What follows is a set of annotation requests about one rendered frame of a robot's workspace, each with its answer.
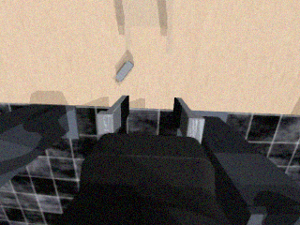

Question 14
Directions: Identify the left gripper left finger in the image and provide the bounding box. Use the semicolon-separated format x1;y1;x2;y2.
97;96;129;138

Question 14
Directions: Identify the grey rod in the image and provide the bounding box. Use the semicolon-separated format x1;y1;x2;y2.
115;61;134;82

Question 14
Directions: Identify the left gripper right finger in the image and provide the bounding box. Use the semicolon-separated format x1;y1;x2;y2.
172;97;205;143

